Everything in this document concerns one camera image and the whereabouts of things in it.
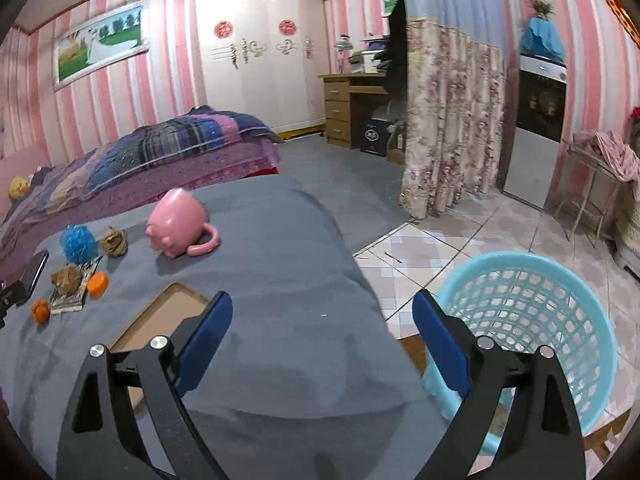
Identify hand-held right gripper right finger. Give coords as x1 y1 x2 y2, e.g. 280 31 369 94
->
412 289 586 480

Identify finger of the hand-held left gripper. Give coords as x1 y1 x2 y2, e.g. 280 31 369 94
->
0 280 27 328

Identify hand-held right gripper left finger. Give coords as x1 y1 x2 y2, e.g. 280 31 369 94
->
56 290 234 480

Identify shiny snack wrapper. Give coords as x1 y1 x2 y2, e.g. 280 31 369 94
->
49 256 103 315

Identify brown paper ball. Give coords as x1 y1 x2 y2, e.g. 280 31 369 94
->
99 227 129 258
50 266 83 295

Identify blue mesh scrubber ball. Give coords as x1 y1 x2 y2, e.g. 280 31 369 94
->
61 226 99 265

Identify teal plastic basket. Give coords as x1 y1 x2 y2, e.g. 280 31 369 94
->
421 252 618 456

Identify brown tray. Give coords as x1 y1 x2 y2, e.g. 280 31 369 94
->
110 282 211 413

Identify grey table cloth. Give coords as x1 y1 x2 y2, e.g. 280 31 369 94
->
0 175 451 480

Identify pink pig mug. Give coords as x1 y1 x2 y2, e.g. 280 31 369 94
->
146 188 222 260

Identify pink headboard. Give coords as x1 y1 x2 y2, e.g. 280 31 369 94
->
0 142 53 183

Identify bed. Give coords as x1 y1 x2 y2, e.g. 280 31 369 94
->
0 105 283 261

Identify wooden stool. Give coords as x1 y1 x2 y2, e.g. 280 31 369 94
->
582 407 633 461

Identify striped purple quilt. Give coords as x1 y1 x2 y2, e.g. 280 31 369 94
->
0 105 283 241

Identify floral covered furniture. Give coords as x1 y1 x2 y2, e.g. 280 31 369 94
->
612 180 640 281

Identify water dispenser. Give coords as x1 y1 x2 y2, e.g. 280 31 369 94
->
501 54 568 211

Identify black box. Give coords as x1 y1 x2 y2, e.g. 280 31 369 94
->
352 119 390 157

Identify blue and floral curtain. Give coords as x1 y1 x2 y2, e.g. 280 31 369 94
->
398 0 508 220

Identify white floor fan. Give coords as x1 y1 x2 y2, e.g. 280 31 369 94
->
370 102 406 126

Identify pink clothes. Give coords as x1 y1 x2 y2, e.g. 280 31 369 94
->
572 130 640 183

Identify wooden desk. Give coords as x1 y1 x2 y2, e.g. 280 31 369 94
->
318 72 401 148

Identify framed wedding photo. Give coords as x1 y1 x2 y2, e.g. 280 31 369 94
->
52 0 151 92

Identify white wardrobe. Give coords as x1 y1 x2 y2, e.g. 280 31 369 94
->
194 0 333 133

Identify black hanging coat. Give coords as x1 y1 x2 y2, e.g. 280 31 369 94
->
385 0 408 111

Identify white printer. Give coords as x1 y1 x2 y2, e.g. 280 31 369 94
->
350 50 386 73

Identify desk lamp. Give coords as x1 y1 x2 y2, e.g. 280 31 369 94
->
334 35 353 75

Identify blue cloth cover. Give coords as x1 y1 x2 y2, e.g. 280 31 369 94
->
520 16 567 63

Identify metal wire stand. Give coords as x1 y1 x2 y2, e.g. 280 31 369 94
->
552 137 636 248

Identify red heart wall decoration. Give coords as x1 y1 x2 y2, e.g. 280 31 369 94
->
595 0 640 46

